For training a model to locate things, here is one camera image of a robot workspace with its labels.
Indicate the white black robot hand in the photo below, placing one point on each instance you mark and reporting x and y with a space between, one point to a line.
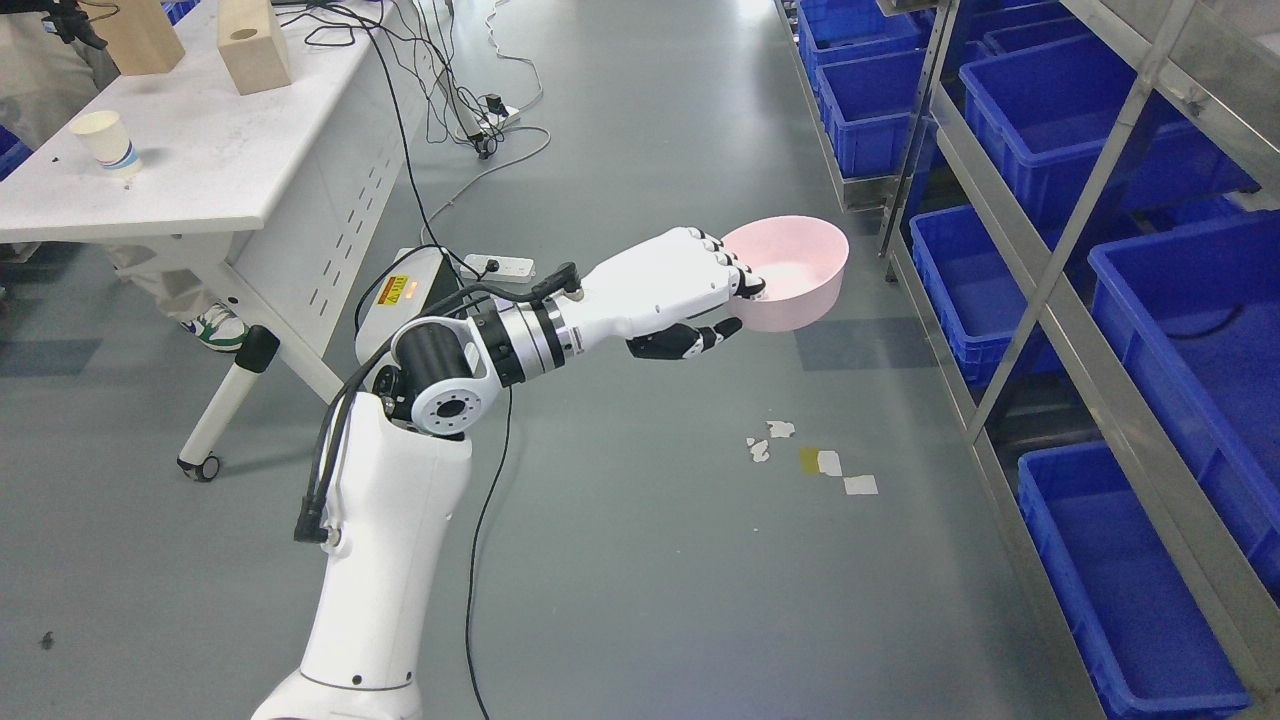
646 294

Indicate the pink ikea bowl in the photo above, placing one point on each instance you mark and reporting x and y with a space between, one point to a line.
801 260

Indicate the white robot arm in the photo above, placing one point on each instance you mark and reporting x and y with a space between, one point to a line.
392 462

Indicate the stainless steel shelf rack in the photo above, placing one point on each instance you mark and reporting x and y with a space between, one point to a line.
1080 198

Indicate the white power strip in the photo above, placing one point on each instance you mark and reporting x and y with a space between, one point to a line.
500 268

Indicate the white office desk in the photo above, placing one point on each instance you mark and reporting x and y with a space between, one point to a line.
271 199

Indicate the wooden block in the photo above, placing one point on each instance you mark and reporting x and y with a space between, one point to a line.
252 46

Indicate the paper cup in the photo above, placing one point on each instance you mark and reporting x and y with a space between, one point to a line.
104 135

